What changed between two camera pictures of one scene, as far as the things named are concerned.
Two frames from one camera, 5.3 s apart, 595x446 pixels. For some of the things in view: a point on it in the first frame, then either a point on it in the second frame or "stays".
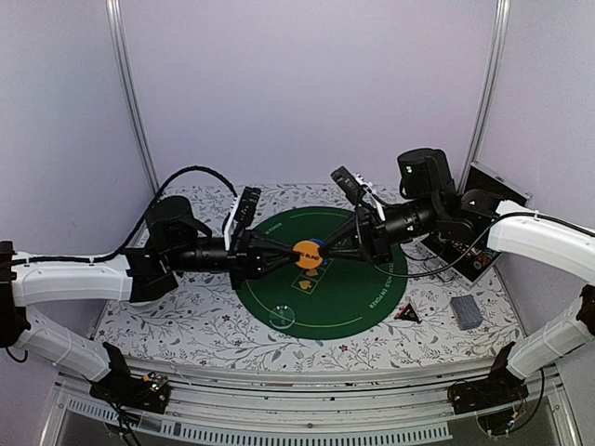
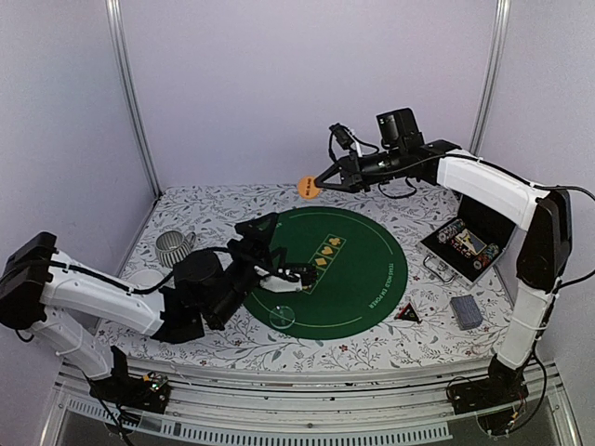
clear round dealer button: x=282 y=317 stays
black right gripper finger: x=342 y=253 to x=320 y=183
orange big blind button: x=310 y=256 to x=307 y=188
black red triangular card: x=408 y=313 stays
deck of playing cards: x=467 y=312 stays
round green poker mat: x=339 y=299 stays
